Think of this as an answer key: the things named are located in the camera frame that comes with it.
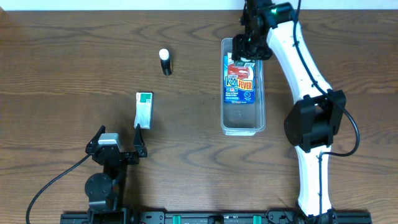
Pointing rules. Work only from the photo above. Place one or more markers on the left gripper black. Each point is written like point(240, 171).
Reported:
point(139, 150)

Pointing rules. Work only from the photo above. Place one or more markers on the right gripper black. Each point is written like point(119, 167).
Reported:
point(240, 48)

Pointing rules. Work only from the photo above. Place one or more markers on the red medicine box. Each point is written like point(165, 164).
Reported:
point(243, 70)

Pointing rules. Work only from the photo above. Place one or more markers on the blue Kool Fever box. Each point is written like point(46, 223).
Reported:
point(237, 91)

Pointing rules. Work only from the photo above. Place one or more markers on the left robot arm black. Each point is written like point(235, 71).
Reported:
point(105, 190)

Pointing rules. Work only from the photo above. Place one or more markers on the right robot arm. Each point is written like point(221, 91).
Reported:
point(274, 30)

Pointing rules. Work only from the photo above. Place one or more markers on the clear plastic container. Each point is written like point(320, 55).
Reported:
point(243, 119)

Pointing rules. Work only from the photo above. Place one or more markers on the green white medicine box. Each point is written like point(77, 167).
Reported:
point(144, 102)

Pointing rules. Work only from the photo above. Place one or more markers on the dark bottle white cap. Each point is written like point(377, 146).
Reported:
point(165, 61)

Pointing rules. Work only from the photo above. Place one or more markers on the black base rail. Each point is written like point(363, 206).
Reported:
point(269, 217)

